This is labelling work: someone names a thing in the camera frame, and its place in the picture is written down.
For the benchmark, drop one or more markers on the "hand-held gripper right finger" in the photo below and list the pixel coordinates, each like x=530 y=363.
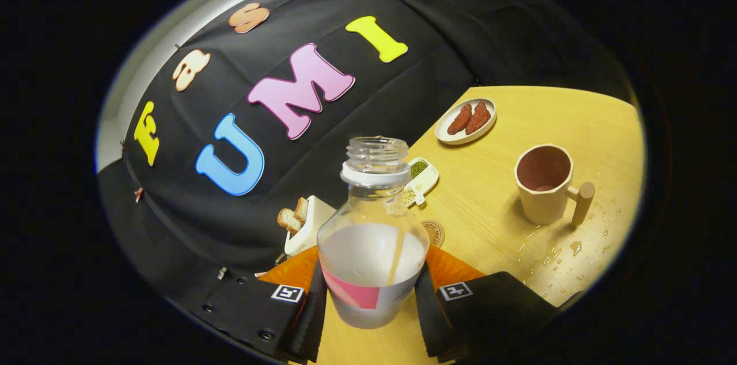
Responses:
x=495 y=307

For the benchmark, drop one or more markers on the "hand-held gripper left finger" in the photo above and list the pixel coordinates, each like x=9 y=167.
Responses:
x=247 y=307

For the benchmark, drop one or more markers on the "round wooden coaster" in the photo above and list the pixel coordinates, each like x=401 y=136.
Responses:
x=435 y=234

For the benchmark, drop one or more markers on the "clear juice bottle pink label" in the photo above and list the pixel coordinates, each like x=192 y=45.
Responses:
x=374 y=255

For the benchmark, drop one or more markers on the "silver clip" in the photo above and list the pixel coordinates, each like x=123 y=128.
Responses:
x=222 y=273

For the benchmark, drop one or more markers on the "wooden table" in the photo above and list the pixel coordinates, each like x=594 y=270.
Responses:
x=489 y=227

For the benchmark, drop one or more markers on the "cream toaster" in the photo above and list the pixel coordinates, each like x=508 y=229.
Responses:
x=308 y=232

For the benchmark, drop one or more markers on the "toast bread slice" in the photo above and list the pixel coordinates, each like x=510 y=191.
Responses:
x=288 y=220
x=301 y=209

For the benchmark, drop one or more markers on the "black backdrop cloth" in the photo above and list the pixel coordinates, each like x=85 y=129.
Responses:
x=190 y=227

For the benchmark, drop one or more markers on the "white divided bean dish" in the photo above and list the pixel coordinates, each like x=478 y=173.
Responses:
x=426 y=181

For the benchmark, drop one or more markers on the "copper clip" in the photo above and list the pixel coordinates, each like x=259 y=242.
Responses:
x=139 y=194

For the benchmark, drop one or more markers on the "round white plate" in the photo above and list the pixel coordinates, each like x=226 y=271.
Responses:
x=455 y=137

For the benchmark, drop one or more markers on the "brown sausage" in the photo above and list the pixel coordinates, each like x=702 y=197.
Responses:
x=459 y=119
x=478 y=117

